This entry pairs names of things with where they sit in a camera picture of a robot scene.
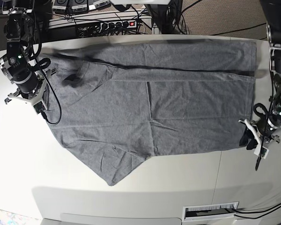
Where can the white equipment shelf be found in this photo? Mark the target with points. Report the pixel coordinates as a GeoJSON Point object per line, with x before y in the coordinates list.
{"type": "Point", "coordinates": [59, 21]}

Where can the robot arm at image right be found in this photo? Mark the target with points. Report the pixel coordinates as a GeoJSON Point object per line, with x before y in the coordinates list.
{"type": "Point", "coordinates": [272, 12]}

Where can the black power strip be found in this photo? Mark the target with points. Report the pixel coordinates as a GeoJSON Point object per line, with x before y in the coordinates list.
{"type": "Point", "coordinates": [102, 29]}

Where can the grey T-shirt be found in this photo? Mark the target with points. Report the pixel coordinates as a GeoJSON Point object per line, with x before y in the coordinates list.
{"type": "Point", "coordinates": [115, 106]}

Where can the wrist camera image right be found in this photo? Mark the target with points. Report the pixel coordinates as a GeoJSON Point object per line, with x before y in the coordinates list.
{"type": "Point", "coordinates": [261, 150]}

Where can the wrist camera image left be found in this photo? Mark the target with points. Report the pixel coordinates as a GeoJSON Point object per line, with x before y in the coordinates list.
{"type": "Point", "coordinates": [40, 107]}

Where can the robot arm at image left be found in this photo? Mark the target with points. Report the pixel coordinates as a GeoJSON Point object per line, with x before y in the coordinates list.
{"type": "Point", "coordinates": [20, 64]}

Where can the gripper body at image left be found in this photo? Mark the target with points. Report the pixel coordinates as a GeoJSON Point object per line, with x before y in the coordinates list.
{"type": "Point", "coordinates": [27, 81]}

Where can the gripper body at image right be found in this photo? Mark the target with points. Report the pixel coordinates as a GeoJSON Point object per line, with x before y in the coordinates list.
{"type": "Point", "coordinates": [266, 127]}

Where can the table cable grommet box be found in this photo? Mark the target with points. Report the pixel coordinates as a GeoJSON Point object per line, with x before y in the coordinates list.
{"type": "Point", "coordinates": [209, 212]}

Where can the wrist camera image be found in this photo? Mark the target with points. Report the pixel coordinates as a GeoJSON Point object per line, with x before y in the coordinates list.
{"type": "Point", "coordinates": [40, 107]}
{"type": "Point", "coordinates": [261, 150]}

